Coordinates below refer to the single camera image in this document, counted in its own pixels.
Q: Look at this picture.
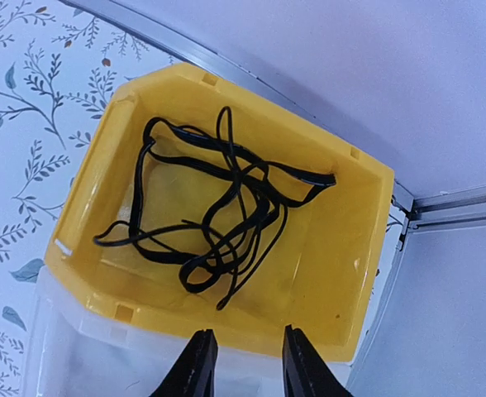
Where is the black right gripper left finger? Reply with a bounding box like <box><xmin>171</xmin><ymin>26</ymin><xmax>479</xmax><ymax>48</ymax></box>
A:
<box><xmin>150</xmin><ymin>329</ymin><xmax>218</xmax><ymax>397</ymax></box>

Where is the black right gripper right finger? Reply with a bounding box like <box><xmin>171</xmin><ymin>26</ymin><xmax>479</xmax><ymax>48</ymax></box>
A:
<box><xmin>282</xmin><ymin>325</ymin><xmax>350</xmax><ymax>397</ymax></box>

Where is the round thin black cable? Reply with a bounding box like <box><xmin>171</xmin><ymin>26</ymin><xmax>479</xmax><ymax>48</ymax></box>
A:
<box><xmin>201</xmin><ymin>106</ymin><xmax>289</xmax><ymax>311</ymax></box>

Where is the white translucent plastic bin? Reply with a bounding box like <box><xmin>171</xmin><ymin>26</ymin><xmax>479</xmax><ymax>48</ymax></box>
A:
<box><xmin>23</xmin><ymin>266</ymin><xmax>351</xmax><ymax>397</ymax></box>

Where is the far yellow plastic bin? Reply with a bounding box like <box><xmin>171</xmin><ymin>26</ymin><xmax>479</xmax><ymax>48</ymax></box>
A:
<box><xmin>45</xmin><ymin>64</ymin><xmax>394</xmax><ymax>361</ymax></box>

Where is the floral patterned table mat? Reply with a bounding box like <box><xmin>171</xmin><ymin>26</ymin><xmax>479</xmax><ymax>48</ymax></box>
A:
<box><xmin>0</xmin><ymin>1</ymin><xmax>175</xmax><ymax>396</ymax></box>

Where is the right aluminium frame post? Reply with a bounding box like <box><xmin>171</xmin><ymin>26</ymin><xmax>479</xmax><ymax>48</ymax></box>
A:
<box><xmin>392</xmin><ymin>183</ymin><xmax>486</xmax><ymax>251</ymax></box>

